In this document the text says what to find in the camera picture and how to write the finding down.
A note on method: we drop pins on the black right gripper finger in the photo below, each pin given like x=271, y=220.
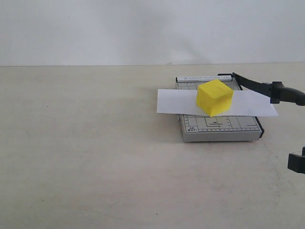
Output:
x=296, y=162

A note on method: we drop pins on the white paper sheet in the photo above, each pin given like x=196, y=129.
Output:
x=244, y=103

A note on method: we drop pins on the yellow foam cube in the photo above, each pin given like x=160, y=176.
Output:
x=214, y=97

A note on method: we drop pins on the black cutter blade arm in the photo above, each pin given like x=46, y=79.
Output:
x=276, y=91

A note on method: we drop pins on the grey paper cutter base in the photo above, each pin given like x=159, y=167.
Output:
x=197, y=128

